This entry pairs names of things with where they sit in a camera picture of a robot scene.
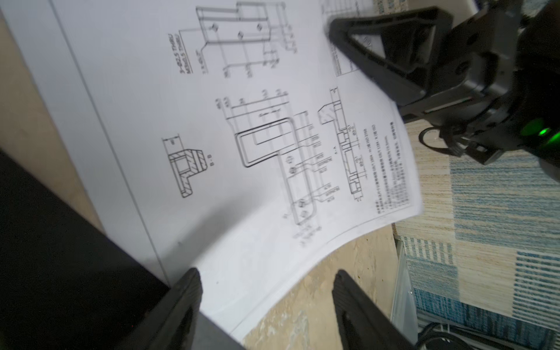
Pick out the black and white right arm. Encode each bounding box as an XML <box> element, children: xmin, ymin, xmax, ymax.
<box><xmin>328</xmin><ymin>1</ymin><xmax>559</xmax><ymax>179</ymax></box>

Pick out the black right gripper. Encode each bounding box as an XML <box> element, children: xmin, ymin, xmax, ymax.
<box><xmin>328</xmin><ymin>1</ymin><xmax>559</xmax><ymax>151</ymax></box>

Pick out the white technical drawing sheet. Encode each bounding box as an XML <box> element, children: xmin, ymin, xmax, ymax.
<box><xmin>1</xmin><ymin>1</ymin><xmax>423</xmax><ymax>341</ymax></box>

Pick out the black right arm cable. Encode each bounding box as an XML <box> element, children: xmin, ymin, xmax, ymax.
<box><xmin>417</xmin><ymin>124</ymin><xmax>504</xmax><ymax>166</ymax></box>

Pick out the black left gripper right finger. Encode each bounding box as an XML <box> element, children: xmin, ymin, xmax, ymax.
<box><xmin>332</xmin><ymin>270</ymin><xmax>415</xmax><ymax>350</ymax></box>

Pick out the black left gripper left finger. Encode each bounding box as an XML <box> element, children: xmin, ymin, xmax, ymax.
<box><xmin>115</xmin><ymin>268</ymin><xmax>203</xmax><ymax>349</ymax></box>

